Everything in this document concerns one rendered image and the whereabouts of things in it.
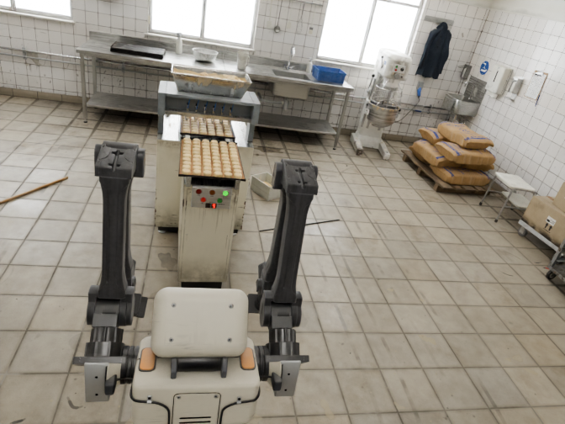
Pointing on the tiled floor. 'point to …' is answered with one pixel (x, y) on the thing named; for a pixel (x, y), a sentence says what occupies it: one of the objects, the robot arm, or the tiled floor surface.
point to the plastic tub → (260, 185)
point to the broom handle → (33, 190)
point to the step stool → (512, 192)
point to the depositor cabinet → (171, 147)
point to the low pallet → (441, 179)
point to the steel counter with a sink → (297, 89)
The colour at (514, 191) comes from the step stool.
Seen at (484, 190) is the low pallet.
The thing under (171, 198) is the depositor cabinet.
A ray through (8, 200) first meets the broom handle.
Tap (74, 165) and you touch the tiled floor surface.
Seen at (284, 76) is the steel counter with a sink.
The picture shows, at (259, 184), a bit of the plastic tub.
